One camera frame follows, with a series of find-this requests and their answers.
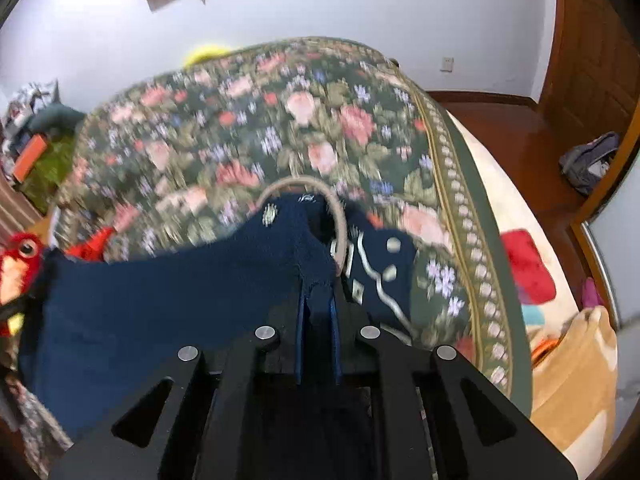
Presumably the navy patterned hoodie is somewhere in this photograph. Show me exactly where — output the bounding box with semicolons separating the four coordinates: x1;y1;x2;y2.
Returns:
18;192;418;439

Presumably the tan fleece blanket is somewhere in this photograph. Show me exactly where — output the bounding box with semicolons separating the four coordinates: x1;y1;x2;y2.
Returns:
530;306;617;460

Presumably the pink slipper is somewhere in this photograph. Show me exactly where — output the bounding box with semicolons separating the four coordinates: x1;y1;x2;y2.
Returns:
582;278;605;309

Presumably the red plush toy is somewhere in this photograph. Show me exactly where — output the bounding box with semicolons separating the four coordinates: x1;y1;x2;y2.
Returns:
1;226;116;338

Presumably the floral quilt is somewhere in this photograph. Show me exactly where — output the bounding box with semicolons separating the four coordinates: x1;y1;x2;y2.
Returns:
51;37;533;413

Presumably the green patterned bag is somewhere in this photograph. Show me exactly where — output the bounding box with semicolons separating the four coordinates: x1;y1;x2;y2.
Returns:
17;130;75;214

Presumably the grey backpack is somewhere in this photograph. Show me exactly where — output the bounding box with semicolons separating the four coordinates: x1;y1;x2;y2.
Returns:
559;131;620;196

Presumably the orange box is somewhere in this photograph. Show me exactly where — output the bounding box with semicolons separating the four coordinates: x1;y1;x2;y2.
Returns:
12;133;48;183

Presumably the wooden door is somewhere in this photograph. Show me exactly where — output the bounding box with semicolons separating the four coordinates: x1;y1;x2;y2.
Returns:
538;0;639;148

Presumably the yellow hoop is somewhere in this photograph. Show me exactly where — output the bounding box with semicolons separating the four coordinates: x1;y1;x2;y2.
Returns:
182;44;232;67

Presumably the wall socket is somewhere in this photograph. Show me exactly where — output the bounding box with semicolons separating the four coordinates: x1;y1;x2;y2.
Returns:
440;58;454;73

